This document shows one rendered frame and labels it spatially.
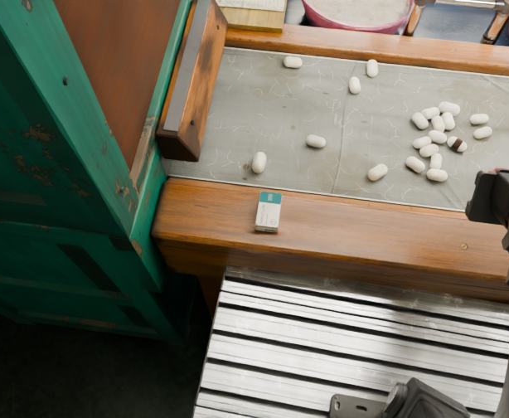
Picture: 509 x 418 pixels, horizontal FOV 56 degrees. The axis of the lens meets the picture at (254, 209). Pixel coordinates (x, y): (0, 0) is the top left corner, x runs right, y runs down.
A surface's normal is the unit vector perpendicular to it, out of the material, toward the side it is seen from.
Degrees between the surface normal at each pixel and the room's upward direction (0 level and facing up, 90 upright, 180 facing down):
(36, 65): 90
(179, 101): 0
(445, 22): 0
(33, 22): 90
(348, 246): 0
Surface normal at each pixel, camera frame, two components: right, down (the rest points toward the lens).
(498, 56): 0.00, -0.44
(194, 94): 0.92, -0.07
